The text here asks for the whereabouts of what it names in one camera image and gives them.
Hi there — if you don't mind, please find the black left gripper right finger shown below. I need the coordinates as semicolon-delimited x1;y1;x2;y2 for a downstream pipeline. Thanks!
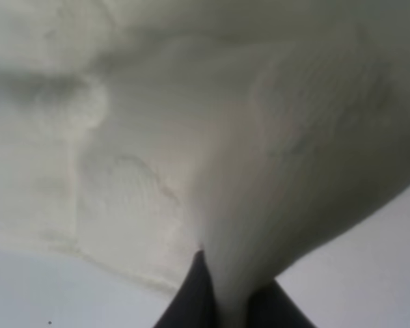
242;280;316;328

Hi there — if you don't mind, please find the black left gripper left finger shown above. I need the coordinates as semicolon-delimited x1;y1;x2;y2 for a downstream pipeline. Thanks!
154;251;221;328

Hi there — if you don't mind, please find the cream white towel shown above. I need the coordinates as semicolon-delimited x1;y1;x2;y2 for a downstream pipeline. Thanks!
0;1;410;327

